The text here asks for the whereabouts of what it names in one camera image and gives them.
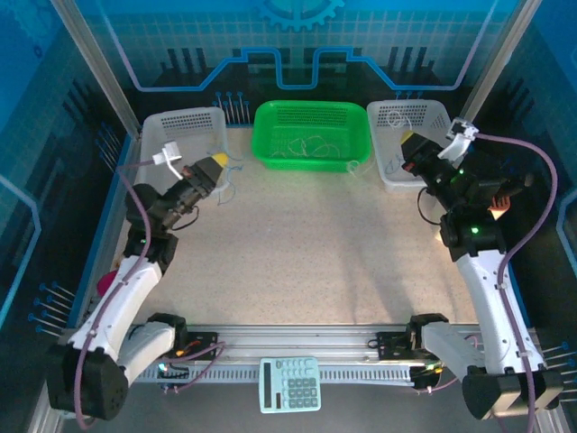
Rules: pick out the white plastic basket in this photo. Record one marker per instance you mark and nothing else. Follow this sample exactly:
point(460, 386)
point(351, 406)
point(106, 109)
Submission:
point(383, 144)
point(180, 135)

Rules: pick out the aluminium rail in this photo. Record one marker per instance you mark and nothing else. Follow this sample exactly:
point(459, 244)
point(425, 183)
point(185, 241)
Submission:
point(293, 338)

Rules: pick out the green plastic basket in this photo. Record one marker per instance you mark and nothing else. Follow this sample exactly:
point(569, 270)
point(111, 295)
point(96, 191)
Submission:
point(311, 117)

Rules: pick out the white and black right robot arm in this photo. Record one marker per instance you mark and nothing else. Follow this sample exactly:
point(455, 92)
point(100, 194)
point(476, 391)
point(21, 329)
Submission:
point(487, 293)

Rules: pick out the pink plastic cup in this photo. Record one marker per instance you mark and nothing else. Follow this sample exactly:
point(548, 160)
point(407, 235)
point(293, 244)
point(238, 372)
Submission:
point(107, 283)

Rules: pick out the light blue calculator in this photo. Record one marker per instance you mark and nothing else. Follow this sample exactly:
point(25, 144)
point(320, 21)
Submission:
point(288, 388)

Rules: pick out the pile of rubber bands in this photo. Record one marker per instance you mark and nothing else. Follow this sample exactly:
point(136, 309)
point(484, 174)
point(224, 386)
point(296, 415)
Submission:
point(295, 145)

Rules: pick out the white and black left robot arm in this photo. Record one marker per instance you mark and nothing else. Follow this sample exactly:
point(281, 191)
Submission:
point(121, 297)

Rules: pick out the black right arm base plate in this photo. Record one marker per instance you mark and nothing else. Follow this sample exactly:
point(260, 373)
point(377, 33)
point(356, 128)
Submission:
point(390, 345)

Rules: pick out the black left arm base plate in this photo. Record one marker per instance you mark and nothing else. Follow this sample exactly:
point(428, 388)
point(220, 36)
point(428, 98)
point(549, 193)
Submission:
point(205, 340)

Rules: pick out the aluminium frame post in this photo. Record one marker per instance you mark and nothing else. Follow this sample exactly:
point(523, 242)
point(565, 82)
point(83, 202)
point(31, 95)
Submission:
point(100, 67)
point(492, 67)

